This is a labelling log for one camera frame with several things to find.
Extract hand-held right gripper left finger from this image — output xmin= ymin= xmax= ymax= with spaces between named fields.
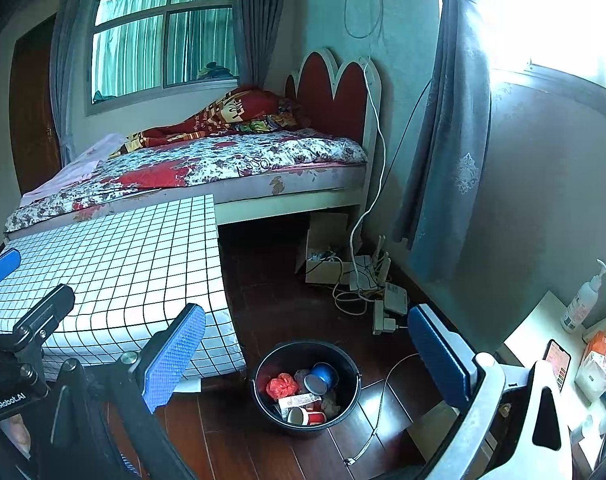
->
xmin=53 ymin=303 xmax=207 ymax=480

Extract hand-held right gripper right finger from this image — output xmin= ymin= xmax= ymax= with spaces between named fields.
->
xmin=408 ymin=304 xmax=601 ymax=480

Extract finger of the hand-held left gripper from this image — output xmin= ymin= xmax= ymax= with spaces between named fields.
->
xmin=13 ymin=284 xmax=76 ymax=347
xmin=0 ymin=249 xmax=22 ymax=292

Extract black metal bucket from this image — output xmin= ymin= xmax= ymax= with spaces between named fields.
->
xmin=251 ymin=340 xmax=362 ymax=442

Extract red plastic bag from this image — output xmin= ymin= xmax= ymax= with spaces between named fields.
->
xmin=265 ymin=372 xmax=300 ymax=401

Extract blue paper cup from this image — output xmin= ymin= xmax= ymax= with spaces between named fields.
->
xmin=303 ymin=361 xmax=340 ymax=395

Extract green drink carton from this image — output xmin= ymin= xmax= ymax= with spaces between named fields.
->
xmin=277 ymin=393 xmax=320 ymax=418

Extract paper cup with white inside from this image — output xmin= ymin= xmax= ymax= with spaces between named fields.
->
xmin=286 ymin=406 xmax=328 ymax=427

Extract person's left hand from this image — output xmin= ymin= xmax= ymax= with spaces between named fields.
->
xmin=0 ymin=412 xmax=34 ymax=461

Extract white power strip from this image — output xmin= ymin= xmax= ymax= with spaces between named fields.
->
xmin=372 ymin=300 xmax=399 ymax=336

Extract white adapter box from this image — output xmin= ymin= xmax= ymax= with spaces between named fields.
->
xmin=383 ymin=282 xmax=409 ymax=317

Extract white checkered tablecloth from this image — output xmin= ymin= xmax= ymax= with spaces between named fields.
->
xmin=0 ymin=194 xmax=248 ymax=378

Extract white side table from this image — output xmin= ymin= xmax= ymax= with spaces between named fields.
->
xmin=503 ymin=290 xmax=606 ymax=480

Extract smartphone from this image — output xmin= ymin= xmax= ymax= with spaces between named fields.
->
xmin=542 ymin=338 xmax=572 ymax=395

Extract white router with antennas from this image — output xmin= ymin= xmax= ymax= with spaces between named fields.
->
xmin=349 ymin=234 xmax=391 ymax=292

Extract pink cloth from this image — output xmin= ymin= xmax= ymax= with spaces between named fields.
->
xmin=20 ymin=133 xmax=126 ymax=198

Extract open cardboard box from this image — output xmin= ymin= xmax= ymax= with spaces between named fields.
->
xmin=295 ymin=212 xmax=356 ymax=286

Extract white pump bottle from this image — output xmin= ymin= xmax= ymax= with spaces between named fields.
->
xmin=560 ymin=259 xmax=606 ymax=333

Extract tissue pack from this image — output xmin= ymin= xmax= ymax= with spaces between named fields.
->
xmin=574 ymin=330 xmax=606 ymax=403

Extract brown wooden door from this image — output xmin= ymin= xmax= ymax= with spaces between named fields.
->
xmin=9 ymin=15 xmax=64 ymax=196

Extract floral bed sheet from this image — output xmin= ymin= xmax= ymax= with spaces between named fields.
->
xmin=5 ymin=130 xmax=369 ymax=233

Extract grey curtain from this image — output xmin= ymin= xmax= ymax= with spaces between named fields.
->
xmin=235 ymin=0 xmax=290 ymax=88
xmin=50 ymin=0 xmax=101 ymax=166

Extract grey mattress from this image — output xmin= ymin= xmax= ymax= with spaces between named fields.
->
xmin=215 ymin=160 xmax=369 ymax=203

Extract blue patterned curtain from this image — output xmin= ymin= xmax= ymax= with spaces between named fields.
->
xmin=393 ymin=0 xmax=494 ymax=283

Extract red printed blanket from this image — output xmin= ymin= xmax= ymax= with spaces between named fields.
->
xmin=108 ymin=86 xmax=311 ymax=161

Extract colourful pillow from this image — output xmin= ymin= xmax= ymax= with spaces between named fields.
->
xmin=240 ymin=100 xmax=310 ymax=133

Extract sliding glass window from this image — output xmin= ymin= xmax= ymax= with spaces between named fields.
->
xmin=85 ymin=0 xmax=244 ymax=118

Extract red scalloped headboard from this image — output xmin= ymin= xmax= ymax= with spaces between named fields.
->
xmin=284 ymin=47 xmax=382 ymax=161

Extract bright window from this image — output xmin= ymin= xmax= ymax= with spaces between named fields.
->
xmin=478 ymin=0 xmax=606 ymax=91

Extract thin white charger cable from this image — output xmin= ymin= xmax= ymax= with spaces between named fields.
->
xmin=343 ymin=325 xmax=424 ymax=466

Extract tangled white cables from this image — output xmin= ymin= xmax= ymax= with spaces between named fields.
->
xmin=332 ymin=260 xmax=384 ymax=317

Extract white bed frame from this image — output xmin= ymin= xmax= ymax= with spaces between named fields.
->
xmin=215 ymin=150 xmax=384 ymax=228

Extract thick white cable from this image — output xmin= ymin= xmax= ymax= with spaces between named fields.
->
xmin=350 ymin=60 xmax=387 ymax=262

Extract thin black cable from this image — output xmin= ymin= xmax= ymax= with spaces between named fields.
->
xmin=383 ymin=82 xmax=432 ymax=181

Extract thin wire loop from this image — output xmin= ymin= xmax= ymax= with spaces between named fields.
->
xmin=344 ymin=0 xmax=387 ymax=41

